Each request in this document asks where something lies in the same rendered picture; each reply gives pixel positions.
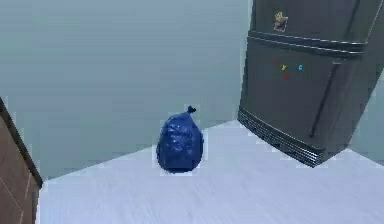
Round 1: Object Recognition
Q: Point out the blue tied rubbish bag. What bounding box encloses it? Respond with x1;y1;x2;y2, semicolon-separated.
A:
155;105;205;174

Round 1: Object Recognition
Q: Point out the dark grey fridge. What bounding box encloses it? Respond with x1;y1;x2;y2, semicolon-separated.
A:
237;0;384;168

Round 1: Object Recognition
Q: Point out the yellow fridge magnet picture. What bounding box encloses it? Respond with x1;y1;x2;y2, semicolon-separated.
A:
273;11;289;33

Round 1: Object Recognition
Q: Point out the black fridge handle bar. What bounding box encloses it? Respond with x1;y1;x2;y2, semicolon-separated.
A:
344;0;362;36
308;59;345;138

